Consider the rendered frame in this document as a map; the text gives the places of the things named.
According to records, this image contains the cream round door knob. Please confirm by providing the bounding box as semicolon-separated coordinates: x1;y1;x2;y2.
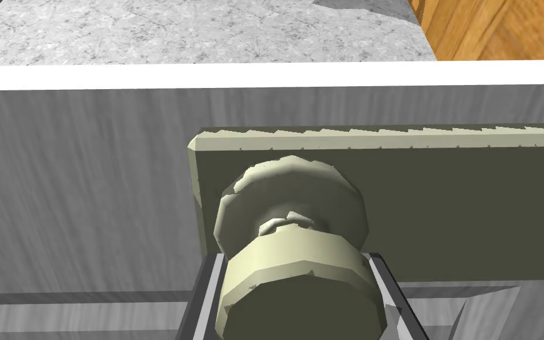
212;155;389;340

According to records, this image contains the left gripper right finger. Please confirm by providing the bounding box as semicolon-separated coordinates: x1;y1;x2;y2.
363;252;431;340

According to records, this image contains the olive door leaf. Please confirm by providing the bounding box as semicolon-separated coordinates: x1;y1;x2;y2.
186;123;544;284

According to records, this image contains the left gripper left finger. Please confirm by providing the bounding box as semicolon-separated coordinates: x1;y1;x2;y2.
175;253;228;340

